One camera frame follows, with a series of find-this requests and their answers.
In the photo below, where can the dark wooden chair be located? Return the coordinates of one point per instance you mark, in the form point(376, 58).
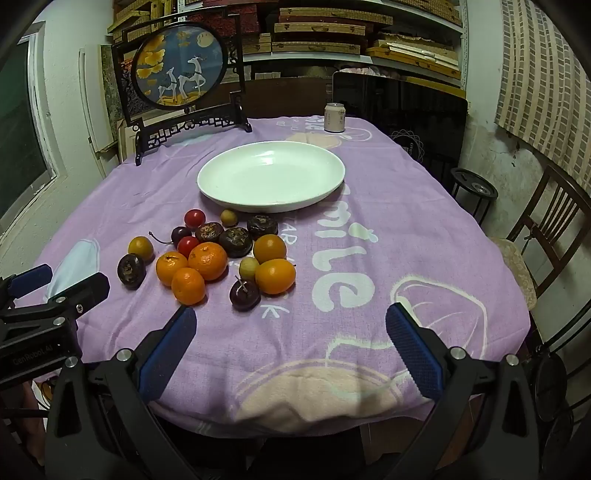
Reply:
point(561, 198)

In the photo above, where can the red cherry tomato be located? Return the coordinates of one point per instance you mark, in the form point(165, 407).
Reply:
point(188, 245)
point(194, 217)

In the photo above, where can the small yellow-green fruit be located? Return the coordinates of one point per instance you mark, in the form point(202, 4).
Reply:
point(229, 217)
point(249, 267)

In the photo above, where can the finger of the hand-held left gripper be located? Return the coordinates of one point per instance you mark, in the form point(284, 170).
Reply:
point(28, 279)
point(87, 288)

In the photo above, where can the beige chair cushion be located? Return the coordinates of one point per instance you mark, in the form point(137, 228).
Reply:
point(515, 263)

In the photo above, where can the dark patterned board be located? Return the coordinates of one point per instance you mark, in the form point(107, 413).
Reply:
point(111, 83)

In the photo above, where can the white wooden door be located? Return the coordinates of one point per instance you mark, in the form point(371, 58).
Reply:
point(92, 101)

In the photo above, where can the smooth orange kumquat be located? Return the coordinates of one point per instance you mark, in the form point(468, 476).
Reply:
point(275, 276)
point(270, 248)

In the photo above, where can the purple printed tablecloth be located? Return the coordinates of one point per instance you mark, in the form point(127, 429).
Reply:
point(415, 221)

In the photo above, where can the window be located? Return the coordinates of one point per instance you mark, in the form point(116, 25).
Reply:
point(18, 138)

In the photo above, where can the small white cup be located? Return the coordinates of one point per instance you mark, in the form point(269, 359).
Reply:
point(334, 118)

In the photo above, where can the white metal shelving rack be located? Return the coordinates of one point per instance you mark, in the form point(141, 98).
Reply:
point(300, 59)

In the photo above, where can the dark water chestnut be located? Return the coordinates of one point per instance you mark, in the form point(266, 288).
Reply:
point(235, 242)
point(262, 226)

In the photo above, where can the black round metal stand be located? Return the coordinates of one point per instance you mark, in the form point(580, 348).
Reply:
point(473, 186)

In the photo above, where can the dark purple cherry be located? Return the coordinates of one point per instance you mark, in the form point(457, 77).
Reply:
point(180, 233)

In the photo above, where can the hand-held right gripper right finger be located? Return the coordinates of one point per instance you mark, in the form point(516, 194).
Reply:
point(413, 350)

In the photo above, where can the orange mandarin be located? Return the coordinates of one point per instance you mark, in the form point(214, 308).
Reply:
point(207, 261)
point(171, 268)
point(188, 286)

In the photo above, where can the round picture screen black stand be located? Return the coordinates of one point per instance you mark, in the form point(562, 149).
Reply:
point(178, 64)

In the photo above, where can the white oval plate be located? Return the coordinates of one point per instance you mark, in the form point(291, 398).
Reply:
point(272, 175)

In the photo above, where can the dark purple plum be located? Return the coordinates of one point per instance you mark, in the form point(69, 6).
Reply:
point(244, 294)
point(131, 271)

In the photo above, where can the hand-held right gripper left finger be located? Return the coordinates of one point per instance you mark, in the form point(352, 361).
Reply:
point(168, 350)

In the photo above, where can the patterned brown candy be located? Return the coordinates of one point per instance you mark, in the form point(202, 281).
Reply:
point(209, 231)

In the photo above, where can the yellow-orange round fruit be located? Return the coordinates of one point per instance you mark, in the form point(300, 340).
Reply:
point(141, 248)

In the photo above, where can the checked beige curtain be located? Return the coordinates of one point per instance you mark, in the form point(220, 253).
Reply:
point(545, 78)

